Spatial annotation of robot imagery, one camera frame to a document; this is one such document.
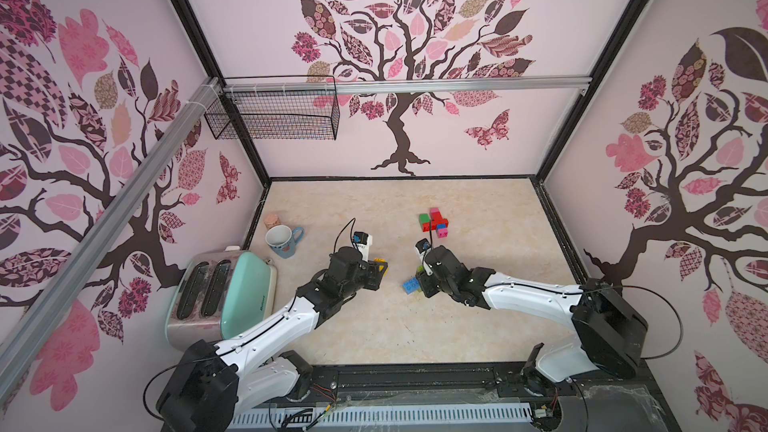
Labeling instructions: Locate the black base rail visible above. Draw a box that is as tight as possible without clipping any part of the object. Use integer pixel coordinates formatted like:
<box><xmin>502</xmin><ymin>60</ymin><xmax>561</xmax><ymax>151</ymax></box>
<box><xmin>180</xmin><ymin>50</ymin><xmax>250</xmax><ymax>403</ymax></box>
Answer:
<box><xmin>268</xmin><ymin>361</ymin><xmax>663</xmax><ymax>406</ymax></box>

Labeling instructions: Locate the red long brick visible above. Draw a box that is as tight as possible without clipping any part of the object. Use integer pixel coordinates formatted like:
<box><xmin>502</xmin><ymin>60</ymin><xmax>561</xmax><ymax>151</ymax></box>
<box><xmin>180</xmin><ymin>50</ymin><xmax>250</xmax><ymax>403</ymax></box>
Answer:
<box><xmin>421</xmin><ymin>219</ymin><xmax>449</xmax><ymax>232</ymax></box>

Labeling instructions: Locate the blue floral mug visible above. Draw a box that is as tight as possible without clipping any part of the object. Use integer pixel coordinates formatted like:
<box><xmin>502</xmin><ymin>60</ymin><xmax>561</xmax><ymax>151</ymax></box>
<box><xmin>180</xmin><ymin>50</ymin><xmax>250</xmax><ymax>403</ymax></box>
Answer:
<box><xmin>265</xmin><ymin>225</ymin><xmax>305</xmax><ymax>259</ymax></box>

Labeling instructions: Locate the green square brick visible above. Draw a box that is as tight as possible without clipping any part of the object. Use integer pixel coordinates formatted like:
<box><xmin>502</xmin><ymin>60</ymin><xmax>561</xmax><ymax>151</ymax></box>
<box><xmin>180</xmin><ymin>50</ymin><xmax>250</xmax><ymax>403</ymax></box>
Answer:
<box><xmin>419</xmin><ymin>213</ymin><xmax>431</xmax><ymax>232</ymax></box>

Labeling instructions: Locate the black wire basket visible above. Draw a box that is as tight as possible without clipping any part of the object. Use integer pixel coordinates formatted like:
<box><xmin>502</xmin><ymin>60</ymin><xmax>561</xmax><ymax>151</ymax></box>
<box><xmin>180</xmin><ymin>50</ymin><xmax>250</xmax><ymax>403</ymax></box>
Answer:
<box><xmin>205</xmin><ymin>74</ymin><xmax>341</xmax><ymax>141</ymax></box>

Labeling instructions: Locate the aluminium frame rail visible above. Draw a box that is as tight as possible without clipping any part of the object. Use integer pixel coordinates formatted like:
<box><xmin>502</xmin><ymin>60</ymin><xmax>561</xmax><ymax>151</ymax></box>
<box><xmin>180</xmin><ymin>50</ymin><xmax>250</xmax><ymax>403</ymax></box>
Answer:
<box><xmin>224</xmin><ymin>75</ymin><xmax>592</xmax><ymax>95</ymax></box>
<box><xmin>1</xmin><ymin>77</ymin><xmax>221</xmax><ymax>400</ymax></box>

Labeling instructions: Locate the aluminium frame rail back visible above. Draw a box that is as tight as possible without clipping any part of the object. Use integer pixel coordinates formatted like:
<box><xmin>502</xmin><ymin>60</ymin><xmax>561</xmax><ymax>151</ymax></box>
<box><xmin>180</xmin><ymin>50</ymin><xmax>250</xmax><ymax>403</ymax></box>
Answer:
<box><xmin>224</xmin><ymin>75</ymin><xmax>592</xmax><ymax>95</ymax></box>

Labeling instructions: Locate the small pink cup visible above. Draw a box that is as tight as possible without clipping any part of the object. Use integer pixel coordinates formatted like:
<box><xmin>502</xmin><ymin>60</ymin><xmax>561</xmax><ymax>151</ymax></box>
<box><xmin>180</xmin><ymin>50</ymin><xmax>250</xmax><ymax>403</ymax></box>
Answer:
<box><xmin>263</xmin><ymin>213</ymin><xmax>282</xmax><ymax>230</ymax></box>

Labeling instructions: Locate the aluminium frame rail left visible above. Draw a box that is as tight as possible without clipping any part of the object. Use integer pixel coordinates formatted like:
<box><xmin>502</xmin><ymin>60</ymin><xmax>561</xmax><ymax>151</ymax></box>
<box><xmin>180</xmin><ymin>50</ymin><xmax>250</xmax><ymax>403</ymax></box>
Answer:
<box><xmin>1</xmin><ymin>77</ymin><xmax>221</xmax><ymax>400</ymax></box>

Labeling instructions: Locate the mint chrome toaster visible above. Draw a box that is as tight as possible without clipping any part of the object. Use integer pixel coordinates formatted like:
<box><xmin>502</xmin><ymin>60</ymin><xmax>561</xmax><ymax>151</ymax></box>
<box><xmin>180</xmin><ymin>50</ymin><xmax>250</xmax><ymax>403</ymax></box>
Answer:
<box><xmin>165</xmin><ymin>247</ymin><xmax>278</xmax><ymax>351</ymax></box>

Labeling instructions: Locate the light blue long brick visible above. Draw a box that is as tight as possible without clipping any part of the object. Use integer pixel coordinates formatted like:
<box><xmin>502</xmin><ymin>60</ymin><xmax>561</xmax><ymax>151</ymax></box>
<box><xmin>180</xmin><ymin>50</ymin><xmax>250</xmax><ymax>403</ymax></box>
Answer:
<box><xmin>403</xmin><ymin>277</ymin><xmax>421</xmax><ymax>295</ymax></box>

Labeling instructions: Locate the white slotted cable duct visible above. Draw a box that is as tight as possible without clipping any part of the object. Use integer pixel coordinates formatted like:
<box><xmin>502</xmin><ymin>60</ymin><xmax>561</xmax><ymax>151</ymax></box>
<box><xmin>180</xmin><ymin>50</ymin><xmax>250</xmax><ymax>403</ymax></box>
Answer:
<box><xmin>228</xmin><ymin>403</ymin><xmax>533</xmax><ymax>431</ymax></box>

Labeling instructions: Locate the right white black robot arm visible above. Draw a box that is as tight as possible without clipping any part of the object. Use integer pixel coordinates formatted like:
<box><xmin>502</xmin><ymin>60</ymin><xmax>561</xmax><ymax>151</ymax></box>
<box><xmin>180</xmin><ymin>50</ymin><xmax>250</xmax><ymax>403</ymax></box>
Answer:
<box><xmin>415</xmin><ymin>239</ymin><xmax>648</xmax><ymax>386</ymax></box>

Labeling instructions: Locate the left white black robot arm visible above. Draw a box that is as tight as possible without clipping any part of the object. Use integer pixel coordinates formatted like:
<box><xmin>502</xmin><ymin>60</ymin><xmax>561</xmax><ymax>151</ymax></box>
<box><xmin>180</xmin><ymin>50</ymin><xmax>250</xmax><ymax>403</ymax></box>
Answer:
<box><xmin>151</xmin><ymin>244</ymin><xmax>388</xmax><ymax>431</ymax></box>

